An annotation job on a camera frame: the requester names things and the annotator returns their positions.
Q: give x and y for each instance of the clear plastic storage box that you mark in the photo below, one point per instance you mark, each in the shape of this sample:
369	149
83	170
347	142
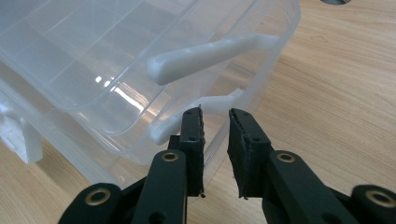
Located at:
77	46

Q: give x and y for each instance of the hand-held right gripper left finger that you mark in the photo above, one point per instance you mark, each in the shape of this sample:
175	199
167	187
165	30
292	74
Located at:
194	155

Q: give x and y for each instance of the clear tray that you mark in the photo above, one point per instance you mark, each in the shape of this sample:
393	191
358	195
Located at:
218	101

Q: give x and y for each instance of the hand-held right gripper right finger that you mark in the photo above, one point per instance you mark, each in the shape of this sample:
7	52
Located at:
249	161

